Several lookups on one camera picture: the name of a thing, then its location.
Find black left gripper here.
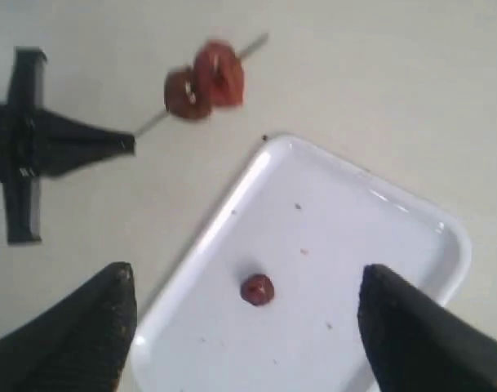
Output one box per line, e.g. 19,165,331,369
0,47,135,245

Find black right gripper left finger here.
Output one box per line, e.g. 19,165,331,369
0,262,137,391

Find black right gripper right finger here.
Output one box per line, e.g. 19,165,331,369
357,265,497,391

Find red dried fruit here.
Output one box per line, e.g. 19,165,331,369
164,66,212,122
193,39,245,108
240,274,275,307

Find thin metal skewer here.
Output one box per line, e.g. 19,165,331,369
135,33,269,137

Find white rectangular plastic tray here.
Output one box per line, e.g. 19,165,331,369
130,135,472,391

